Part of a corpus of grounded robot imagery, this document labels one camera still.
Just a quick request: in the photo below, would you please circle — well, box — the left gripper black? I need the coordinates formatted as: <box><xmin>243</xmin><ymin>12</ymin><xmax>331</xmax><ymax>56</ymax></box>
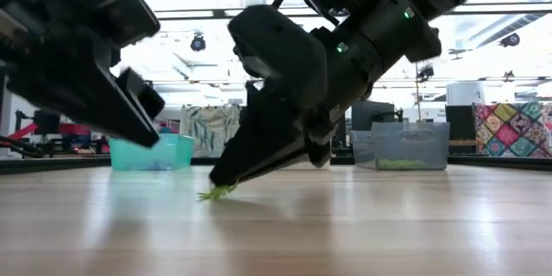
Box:
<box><xmin>0</xmin><ymin>0</ymin><xmax>166</xmax><ymax>148</ymax></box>

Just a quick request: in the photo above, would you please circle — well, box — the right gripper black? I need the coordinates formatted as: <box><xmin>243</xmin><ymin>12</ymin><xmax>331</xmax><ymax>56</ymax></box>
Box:
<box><xmin>241</xmin><ymin>0</ymin><xmax>443</xmax><ymax>180</ymax></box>

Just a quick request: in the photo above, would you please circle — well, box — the red and blue bag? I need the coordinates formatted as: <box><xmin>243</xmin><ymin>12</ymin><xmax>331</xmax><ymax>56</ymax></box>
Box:
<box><xmin>59</xmin><ymin>122</ymin><xmax>94</xmax><ymax>138</ymax></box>

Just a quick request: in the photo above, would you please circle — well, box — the leaf print cloth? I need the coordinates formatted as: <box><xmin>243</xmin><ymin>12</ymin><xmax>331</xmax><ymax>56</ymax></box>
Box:
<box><xmin>179</xmin><ymin>103</ymin><xmax>242</xmax><ymax>159</ymax></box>

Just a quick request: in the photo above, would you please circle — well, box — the black computer monitor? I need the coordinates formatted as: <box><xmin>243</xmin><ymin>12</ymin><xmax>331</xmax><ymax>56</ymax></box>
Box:
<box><xmin>350</xmin><ymin>99</ymin><xmax>397</xmax><ymax>133</ymax></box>
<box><xmin>31</xmin><ymin>110</ymin><xmax>64</xmax><ymax>137</ymax></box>

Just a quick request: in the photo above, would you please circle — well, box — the green translucent plastic bin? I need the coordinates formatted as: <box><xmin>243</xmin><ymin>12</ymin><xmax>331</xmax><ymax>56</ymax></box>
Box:
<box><xmin>108</xmin><ymin>132</ymin><xmax>195</xmax><ymax>172</ymax></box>

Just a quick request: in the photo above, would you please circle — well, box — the grey translucent plastic bin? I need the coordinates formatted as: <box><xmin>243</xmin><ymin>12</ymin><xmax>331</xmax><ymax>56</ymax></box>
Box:
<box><xmin>350</xmin><ymin>122</ymin><xmax>451</xmax><ymax>172</ymax></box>

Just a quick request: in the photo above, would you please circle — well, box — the black hanging spotlight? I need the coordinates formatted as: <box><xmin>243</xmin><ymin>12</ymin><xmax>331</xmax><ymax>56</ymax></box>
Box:
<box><xmin>189</xmin><ymin>33</ymin><xmax>209</xmax><ymax>54</ymax></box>
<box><xmin>416</xmin><ymin>65</ymin><xmax>436</xmax><ymax>82</ymax></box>
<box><xmin>499</xmin><ymin>31</ymin><xmax>523</xmax><ymax>50</ymax></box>

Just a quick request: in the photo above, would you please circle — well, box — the red machine part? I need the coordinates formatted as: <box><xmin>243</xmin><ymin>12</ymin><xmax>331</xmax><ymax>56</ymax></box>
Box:
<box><xmin>0</xmin><ymin>122</ymin><xmax>38</xmax><ymax>147</ymax></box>

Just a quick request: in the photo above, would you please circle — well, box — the thin vertical pole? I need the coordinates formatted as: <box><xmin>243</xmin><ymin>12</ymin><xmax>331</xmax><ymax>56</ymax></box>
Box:
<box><xmin>412</xmin><ymin>60</ymin><xmax>422</xmax><ymax>122</ymax></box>

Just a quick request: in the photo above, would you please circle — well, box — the black beam with light strips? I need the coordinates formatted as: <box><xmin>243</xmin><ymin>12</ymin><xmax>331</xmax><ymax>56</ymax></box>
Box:
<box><xmin>153</xmin><ymin>2</ymin><xmax>552</xmax><ymax>22</ymax></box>

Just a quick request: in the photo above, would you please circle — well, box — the black partition panel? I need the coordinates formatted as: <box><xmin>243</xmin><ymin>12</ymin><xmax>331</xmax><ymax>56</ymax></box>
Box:
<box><xmin>444</xmin><ymin>104</ymin><xmax>476</xmax><ymax>142</ymax></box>

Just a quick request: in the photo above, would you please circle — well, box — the white column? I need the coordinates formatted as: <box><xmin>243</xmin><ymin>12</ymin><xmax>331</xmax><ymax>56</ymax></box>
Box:
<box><xmin>445</xmin><ymin>80</ymin><xmax>487</xmax><ymax>107</ymax></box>

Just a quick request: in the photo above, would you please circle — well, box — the colourful patchwork quilt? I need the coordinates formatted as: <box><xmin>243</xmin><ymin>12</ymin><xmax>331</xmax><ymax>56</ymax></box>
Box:
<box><xmin>473</xmin><ymin>102</ymin><xmax>552</xmax><ymax>160</ymax></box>

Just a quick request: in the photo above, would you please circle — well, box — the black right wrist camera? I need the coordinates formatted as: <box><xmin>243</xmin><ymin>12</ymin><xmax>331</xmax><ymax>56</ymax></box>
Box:
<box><xmin>227</xmin><ymin>3</ymin><xmax>329</xmax><ymax>111</ymax></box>

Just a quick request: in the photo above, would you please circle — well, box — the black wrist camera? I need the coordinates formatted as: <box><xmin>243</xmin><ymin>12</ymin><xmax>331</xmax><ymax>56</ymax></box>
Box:
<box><xmin>227</xmin><ymin>3</ymin><xmax>329</xmax><ymax>111</ymax></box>
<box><xmin>71</xmin><ymin>0</ymin><xmax>161</xmax><ymax>51</ymax></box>

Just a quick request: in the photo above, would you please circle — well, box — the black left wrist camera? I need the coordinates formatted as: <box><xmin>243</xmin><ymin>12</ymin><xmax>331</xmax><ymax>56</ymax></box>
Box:
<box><xmin>71</xmin><ymin>0</ymin><xmax>161</xmax><ymax>51</ymax></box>

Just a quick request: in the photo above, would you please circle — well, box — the black aluminium table frame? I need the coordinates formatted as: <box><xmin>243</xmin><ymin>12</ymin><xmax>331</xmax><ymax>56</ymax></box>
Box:
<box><xmin>0</xmin><ymin>154</ymin><xmax>552</xmax><ymax>176</ymax></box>

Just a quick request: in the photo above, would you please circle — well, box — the black metal rack frame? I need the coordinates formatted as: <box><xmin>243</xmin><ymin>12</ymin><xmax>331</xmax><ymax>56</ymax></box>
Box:
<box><xmin>146</xmin><ymin>76</ymin><xmax>552</xmax><ymax>96</ymax></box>

